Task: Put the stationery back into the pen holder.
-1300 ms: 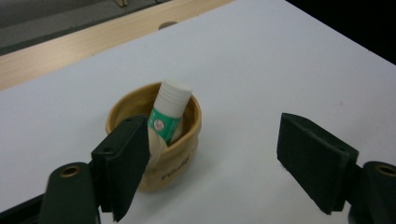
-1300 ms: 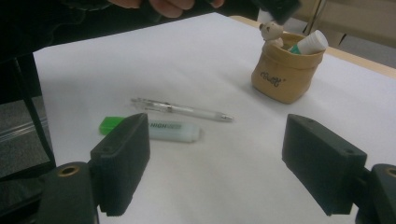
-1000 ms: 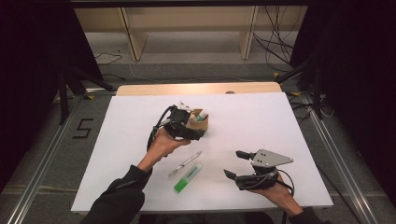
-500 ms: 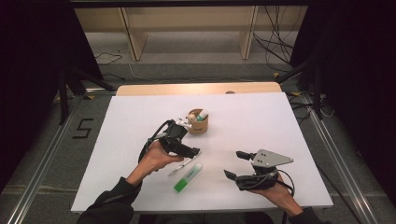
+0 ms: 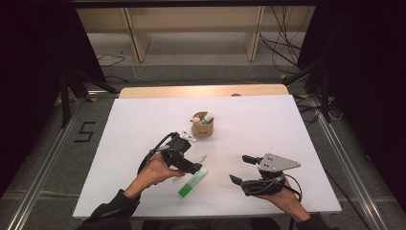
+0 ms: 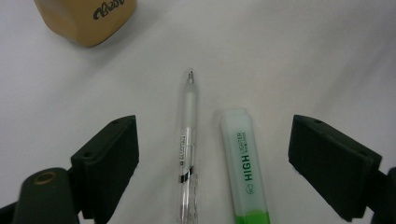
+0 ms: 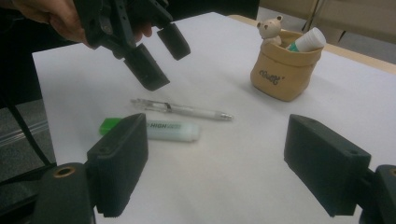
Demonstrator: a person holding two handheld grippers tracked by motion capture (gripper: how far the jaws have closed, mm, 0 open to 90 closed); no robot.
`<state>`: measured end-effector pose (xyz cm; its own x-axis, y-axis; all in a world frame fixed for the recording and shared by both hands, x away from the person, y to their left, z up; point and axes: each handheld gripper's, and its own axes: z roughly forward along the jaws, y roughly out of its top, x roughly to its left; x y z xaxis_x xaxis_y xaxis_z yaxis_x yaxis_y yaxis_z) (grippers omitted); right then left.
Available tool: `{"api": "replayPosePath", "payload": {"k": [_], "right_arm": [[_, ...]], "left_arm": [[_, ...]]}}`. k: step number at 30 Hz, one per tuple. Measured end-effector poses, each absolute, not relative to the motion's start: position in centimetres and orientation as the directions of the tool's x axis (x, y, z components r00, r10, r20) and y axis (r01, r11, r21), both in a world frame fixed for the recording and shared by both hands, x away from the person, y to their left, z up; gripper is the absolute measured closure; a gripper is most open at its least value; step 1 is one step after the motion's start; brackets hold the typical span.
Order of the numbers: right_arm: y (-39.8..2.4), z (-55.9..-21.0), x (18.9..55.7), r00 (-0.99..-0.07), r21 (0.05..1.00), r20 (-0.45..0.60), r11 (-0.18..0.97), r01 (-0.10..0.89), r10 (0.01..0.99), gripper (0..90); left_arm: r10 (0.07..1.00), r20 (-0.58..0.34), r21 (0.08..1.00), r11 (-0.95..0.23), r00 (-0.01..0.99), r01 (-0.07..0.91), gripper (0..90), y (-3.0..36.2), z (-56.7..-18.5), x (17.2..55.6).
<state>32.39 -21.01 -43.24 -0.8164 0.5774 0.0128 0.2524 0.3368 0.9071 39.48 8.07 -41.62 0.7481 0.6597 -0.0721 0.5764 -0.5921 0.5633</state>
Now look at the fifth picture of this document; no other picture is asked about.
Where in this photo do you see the person's right hand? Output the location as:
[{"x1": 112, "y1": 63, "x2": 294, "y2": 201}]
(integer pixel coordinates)
[{"x1": 254, "y1": 179, "x2": 305, "y2": 222}]

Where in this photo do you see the left hand-held gripper black cable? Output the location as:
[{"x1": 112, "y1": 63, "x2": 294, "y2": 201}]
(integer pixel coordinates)
[{"x1": 137, "y1": 131, "x2": 177, "y2": 175}]

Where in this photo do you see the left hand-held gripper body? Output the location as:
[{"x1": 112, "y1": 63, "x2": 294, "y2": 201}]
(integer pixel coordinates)
[{"x1": 159, "y1": 128, "x2": 197, "y2": 171}]

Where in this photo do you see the black frame bar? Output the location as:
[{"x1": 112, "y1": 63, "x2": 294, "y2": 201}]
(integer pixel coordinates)
[{"x1": 71, "y1": 0, "x2": 318, "y2": 9}]

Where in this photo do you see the beige wooden shelf unit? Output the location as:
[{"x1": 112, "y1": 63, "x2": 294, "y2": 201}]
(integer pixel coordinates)
[{"x1": 76, "y1": 6, "x2": 317, "y2": 63}]

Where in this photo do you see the tangle of black cables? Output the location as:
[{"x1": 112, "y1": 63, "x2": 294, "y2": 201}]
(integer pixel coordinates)
[{"x1": 258, "y1": 6, "x2": 304, "y2": 76}]

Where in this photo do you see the black tripod stand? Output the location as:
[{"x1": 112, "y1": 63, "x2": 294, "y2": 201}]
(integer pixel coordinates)
[
  {"x1": 282, "y1": 57, "x2": 333, "y2": 125},
  {"x1": 58, "y1": 68, "x2": 120, "y2": 129}
]

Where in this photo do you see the right hand-held gripper black cable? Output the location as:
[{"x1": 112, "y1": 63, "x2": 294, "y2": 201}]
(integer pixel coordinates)
[{"x1": 282, "y1": 173, "x2": 304, "y2": 230}]

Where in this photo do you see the person's left hand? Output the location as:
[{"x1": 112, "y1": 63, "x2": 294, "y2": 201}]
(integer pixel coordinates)
[{"x1": 137, "y1": 152, "x2": 187, "y2": 193}]

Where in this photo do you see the green highlighter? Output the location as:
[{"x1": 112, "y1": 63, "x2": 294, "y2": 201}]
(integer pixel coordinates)
[{"x1": 177, "y1": 167, "x2": 210, "y2": 199}]

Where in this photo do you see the aluminium floor rail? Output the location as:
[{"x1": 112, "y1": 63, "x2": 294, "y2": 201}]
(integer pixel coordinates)
[
  {"x1": 305, "y1": 95, "x2": 389, "y2": 230},
  {"x1": 6, "y1": 90, "x2": 121, "y2": 230}
]

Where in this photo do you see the hand-held gripper black cable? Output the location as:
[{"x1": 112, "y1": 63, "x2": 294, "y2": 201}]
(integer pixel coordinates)
[
  {"x1": 137, "y1": 131, "x2": 177, "y2": 175},
  {"x1": 282, "y1": 173, "x2": 304, "y2": 230}
]

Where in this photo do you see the thin black floor cable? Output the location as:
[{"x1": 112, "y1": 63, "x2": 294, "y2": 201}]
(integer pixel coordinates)
[{"x1": 97, "y1": 53, "x2": 127, "y2": 68}]

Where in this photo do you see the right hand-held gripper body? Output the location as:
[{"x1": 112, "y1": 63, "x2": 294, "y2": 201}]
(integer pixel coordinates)
[{"x1": 241, "y1": 152, "x2": 302, "y2": 196}]

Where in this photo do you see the dark curtain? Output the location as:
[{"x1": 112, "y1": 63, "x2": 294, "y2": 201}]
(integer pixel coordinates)
[
  {"x1": 0, "y1": 0, "x2": 107, "y2": 199},
  {"x1": 297, "y1": 0, "x2": 406, "y2": 207}
]

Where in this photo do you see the tan bear pen holder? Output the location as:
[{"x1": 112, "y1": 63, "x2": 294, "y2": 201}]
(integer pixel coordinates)
[{"x1": 190, "y1": 110, "x2": 215, "y2": 139}]

